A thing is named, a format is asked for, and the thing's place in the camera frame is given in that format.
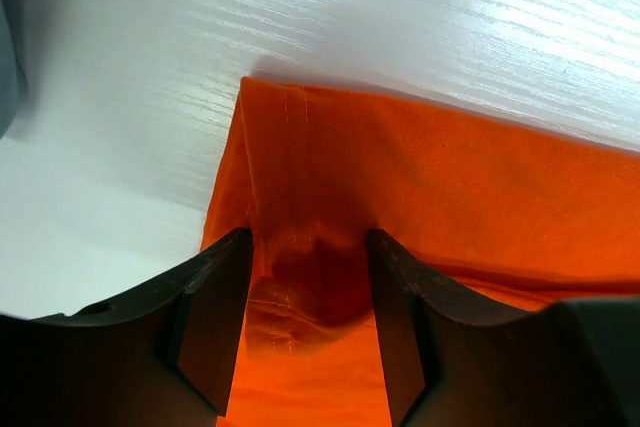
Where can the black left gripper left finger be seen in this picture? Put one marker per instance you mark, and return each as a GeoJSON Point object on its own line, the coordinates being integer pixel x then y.
{"type": "Point", "coordinates": [162, 353]}

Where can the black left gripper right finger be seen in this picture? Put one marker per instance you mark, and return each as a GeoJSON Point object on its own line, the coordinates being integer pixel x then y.
{"type": "Point", "coordinates": [454, 357]}

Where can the orange t shirt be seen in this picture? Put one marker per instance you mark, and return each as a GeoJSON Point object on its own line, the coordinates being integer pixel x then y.
{"type": "Point", "coordinates": [523, 217]}

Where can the grey-blue folded shirt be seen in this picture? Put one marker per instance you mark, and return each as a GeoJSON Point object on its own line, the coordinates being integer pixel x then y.
{"type": "Point", "coordinates": [13, 79]}

